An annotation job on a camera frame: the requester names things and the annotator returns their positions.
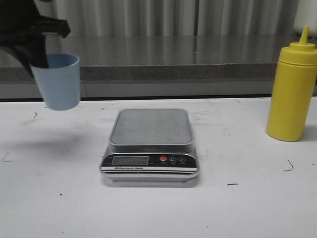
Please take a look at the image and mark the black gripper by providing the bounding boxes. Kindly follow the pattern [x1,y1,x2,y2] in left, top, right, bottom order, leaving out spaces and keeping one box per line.
[0,0,71,72]

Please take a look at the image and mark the light blue plastic cup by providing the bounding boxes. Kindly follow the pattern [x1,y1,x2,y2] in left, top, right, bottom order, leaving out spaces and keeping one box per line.
[31,54,80,111]

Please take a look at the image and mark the yellow squeeze bottle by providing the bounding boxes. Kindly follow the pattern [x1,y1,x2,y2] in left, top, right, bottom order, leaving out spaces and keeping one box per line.
[266,25,317,142]

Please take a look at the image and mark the silver electronic kitchen scale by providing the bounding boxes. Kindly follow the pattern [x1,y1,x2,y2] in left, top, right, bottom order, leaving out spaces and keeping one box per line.
[100,108,200,186]

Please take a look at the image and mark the grey stone counter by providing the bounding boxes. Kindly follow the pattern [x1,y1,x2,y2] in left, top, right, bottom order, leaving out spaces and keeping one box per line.
[0,34,317,100]

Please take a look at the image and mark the white rice cooker appliance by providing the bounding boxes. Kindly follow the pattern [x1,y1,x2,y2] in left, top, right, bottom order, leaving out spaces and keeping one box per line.
[293,0,317,39]

